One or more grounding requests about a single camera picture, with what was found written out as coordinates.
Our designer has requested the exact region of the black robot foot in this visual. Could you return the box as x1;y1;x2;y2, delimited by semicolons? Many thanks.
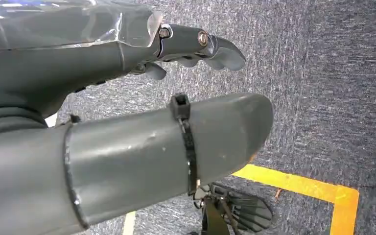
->
188;182;274;235

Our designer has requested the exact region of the yellow floor tape corner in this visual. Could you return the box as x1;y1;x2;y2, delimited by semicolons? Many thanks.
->
232;164;360;235

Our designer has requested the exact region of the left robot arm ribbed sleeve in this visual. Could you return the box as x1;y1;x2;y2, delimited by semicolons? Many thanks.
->
0;107;48;139

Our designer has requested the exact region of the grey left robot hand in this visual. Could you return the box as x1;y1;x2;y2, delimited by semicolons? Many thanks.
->
0;0;275;235

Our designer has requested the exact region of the black cable tie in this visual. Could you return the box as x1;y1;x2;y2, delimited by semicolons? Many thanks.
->
168;93;199;196

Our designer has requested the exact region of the white floor tape line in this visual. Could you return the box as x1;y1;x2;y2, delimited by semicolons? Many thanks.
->
122;211;138;235

